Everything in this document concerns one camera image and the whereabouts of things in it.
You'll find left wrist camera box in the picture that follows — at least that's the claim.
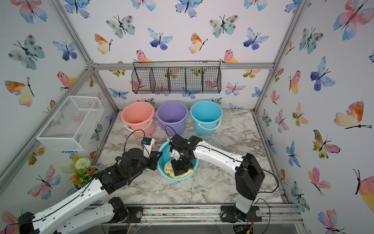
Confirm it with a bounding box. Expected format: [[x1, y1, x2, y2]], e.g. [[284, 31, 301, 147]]
[[141, 137, 155, 159]]

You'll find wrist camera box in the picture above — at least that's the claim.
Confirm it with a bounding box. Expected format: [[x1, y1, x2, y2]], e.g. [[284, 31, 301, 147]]
[[169, 149, 181, 161], [141, 137, 155, 159]]

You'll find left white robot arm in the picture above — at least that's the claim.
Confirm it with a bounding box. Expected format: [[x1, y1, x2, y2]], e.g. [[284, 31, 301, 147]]
[[18, 148, 163, 234]]

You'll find purple plastic bucket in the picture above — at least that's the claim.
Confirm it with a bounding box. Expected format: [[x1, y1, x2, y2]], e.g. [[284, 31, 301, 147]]
[[156, 101, 189, 137]]

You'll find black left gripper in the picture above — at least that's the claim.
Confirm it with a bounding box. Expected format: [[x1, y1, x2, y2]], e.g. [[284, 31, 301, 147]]
[[127, 150, 162, 181]]

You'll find white mesh wall basket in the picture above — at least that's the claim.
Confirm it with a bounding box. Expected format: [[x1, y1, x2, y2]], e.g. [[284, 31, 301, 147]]
[[36, 96, 105, 151]]

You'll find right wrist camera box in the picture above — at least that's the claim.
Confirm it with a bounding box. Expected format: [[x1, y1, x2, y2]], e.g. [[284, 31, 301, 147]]
[[169, 149, 181, 161]]

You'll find teal bucket with sticker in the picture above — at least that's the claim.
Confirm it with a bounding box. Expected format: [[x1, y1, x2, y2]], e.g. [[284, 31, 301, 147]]
[[157, 140, 199, 181]]

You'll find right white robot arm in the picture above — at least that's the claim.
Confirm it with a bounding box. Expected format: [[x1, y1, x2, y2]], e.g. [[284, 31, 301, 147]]
[[169, 135, 265, 214]]

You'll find pink plastic bucket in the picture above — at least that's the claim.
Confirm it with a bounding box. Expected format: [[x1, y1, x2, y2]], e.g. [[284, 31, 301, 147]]
[[120, 101, 155, 137]]

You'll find teal bucket at back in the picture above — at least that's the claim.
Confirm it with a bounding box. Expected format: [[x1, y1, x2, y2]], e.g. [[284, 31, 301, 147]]
[[190, 100, 223, 136]]

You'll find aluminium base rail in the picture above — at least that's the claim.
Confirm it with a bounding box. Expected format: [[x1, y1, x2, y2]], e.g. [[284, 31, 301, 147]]
[[84, 204, 304, 226]]

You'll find artificial flower pot plant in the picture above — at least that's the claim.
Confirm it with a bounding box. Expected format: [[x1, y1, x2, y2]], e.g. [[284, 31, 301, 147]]
[[61, 154, 99, 190]]

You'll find black wire wall basket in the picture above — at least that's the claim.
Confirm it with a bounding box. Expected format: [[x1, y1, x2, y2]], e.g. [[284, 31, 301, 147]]
[[131, 60, 222, 95]]

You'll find cream yellow microfibre cloth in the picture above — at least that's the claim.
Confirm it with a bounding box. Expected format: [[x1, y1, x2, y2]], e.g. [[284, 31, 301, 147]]
[[164, 160, 195, 179]]

